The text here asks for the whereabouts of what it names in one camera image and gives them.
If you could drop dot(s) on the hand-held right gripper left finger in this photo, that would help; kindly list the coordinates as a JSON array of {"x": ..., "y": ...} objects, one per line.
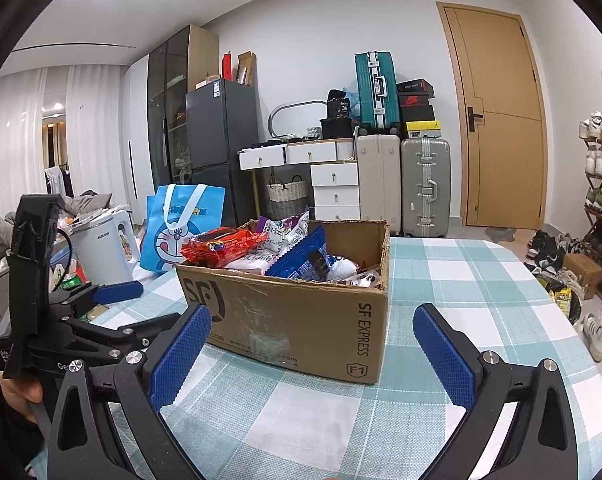
[{"x": 181, "y": 355}]

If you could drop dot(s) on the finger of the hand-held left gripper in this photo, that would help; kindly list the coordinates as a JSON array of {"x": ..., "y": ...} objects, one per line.
[
  {"x": 131, "y": 332},
  {"x": 121, "y": 292}
]

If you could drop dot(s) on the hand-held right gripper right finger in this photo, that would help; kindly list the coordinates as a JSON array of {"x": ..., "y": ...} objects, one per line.
[{"x": 443, "y": 360}]

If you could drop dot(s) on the large red snack bag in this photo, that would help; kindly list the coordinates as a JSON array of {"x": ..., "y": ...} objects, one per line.
[{"x": 221, "y": 247}]

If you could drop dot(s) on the brown cardboard box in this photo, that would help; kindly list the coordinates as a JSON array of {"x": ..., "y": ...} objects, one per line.
[{"x": 306, "y": 320}]

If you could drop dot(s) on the blue snack packet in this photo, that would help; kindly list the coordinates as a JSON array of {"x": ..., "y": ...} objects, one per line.
[{"x": 301, "y": 255}]

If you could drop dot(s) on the person's left hand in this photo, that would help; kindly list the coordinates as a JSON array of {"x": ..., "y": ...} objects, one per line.
[{"x": 21, "y": 395}]

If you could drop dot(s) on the white electric kettle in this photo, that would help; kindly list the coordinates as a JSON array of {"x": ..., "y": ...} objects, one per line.
[{"x": 101, "y": 255}]

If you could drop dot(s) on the green drink can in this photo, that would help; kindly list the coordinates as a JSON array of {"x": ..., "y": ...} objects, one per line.
[{"x": 71, "y": 282}]

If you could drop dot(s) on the checked teal tablecloth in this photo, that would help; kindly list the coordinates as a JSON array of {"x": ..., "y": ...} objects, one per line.
[{"x": 456, "y": 285}]

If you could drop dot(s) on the grey crumpled blanket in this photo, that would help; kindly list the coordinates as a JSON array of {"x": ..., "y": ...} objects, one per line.
[{"x": 86, "y": 202}]

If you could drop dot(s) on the blue cartoon tote bag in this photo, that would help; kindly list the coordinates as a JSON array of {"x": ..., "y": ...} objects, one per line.
[{"x": 181, "y": 240}]

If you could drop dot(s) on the yellow black bag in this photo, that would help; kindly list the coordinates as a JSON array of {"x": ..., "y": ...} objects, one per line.
[{"x": 566, "y": 300}]

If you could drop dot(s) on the white curtain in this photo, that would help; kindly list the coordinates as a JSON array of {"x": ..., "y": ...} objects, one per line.
[{"x": 91, "y": 135}]

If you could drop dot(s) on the pile of loose shoes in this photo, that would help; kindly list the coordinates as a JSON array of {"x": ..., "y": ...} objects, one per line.
[{"x": 546, "y": 250}]

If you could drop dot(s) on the white wardrobe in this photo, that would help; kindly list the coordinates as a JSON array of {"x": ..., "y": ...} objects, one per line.
[{"x": 138, "y": 135}]

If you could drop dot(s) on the small cardboard box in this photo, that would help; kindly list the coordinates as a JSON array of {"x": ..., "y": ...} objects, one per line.
[{"x": 583, "y": 272}]

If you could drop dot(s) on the silver suitcase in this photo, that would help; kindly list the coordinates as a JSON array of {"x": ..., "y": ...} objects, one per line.
[{"x": 426, "y": 185}]

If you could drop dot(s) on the white suitcase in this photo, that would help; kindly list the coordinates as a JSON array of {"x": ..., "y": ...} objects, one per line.
[{"x": 378, "y": 185}]

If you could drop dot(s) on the woven basket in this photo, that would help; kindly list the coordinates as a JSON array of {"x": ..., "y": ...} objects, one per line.
[{"x": 287, "y": 197}]

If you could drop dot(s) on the dark glass-door cabinet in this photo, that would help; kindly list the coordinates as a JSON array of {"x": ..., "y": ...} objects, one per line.
[{"x": 176, "y": 110}]

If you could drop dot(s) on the grey refrigerator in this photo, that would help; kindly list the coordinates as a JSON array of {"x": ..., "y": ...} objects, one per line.
[{"x": 221, "y": 130}]

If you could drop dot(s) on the white drawer cabinet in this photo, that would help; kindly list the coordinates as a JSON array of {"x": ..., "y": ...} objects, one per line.
[{"x": 336, "y": 190}]

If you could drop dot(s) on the collection of shelved sneakers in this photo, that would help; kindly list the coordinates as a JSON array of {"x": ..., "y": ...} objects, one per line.
[{"x": 596, "y": 197}]

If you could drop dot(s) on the flat labelled cardboard box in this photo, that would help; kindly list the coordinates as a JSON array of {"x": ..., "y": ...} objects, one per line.
[{"x": 208, "y": 82}]

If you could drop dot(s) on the oval metal hoop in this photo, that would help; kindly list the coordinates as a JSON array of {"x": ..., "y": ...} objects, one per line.
[{"x": 272, "y": 117}]

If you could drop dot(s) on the white desk with drawers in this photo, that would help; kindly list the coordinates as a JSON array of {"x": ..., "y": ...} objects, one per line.
[{"x": 306, "y": 152}]

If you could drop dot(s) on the striped round container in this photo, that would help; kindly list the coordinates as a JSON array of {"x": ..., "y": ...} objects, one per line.
[{"x": 314, "y": 133}]

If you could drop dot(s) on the black shoe box red logo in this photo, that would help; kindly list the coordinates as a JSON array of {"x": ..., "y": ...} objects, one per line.
[{"x": 416, "y": 107}]

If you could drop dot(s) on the wooden door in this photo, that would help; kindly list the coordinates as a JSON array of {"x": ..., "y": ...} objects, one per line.
[{"x": 501, "y": 110}]

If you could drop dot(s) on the open cardboard carton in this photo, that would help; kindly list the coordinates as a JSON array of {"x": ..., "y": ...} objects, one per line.
[{"x": 246, "y": 67}]

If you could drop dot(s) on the black labelled box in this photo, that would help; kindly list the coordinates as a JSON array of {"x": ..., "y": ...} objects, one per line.
[{"x": 340, "y": 105}]

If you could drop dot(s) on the teal suitcase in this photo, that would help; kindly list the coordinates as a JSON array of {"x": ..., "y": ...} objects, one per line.
[{"x": 373, "y": 90}]

